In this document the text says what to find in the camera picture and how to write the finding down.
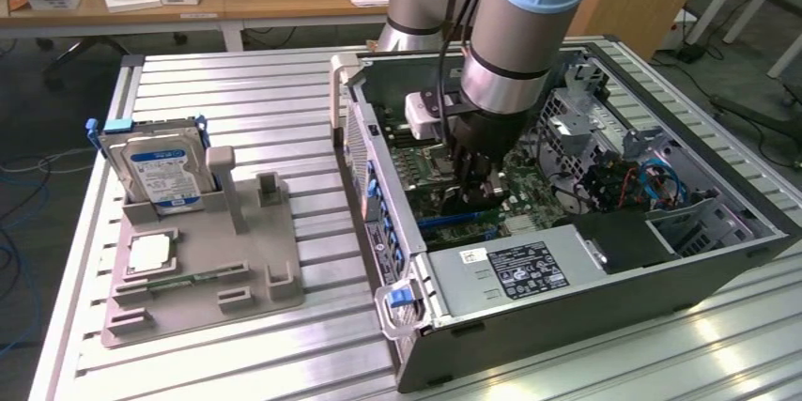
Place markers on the silver disk bay cage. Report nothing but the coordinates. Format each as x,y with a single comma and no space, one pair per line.
577,128

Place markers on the orange box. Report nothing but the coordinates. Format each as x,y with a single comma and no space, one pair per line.
13,2

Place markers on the office chair base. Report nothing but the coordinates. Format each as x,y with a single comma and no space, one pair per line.
82,46

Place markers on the black graphics card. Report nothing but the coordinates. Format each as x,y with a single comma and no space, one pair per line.
454,206

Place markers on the white red floor device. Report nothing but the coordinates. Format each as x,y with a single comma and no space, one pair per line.
680,30

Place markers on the grey parts rack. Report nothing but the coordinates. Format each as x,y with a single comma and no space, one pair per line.
201,251

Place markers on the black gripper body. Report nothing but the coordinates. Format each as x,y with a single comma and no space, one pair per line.
486,138

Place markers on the green motherboard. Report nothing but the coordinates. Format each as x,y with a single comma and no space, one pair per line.
533,194

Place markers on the long blue expansion slot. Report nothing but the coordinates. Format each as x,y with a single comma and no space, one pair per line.
452,222

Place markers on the silver chipset heat sink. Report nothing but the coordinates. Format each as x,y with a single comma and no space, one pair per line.
520,225

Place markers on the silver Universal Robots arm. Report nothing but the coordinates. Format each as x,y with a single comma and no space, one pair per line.
515,44

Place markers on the hard disk blue label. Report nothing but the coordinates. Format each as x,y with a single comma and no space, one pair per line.
157,171

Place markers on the green RAM stick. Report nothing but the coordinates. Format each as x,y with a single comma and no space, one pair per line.
170,283

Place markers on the black open PC case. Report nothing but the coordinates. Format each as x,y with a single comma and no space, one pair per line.
564,326

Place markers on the silver disk bay bracket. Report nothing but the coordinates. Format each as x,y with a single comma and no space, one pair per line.
696,227

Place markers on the grey power supply unit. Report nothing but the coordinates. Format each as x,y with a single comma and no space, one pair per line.
470,288

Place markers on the silver CPU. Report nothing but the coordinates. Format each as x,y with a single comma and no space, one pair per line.
150,253

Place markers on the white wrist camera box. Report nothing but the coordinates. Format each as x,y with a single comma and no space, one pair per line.
426,114

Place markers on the CPU socket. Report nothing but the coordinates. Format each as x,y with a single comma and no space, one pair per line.
436,161

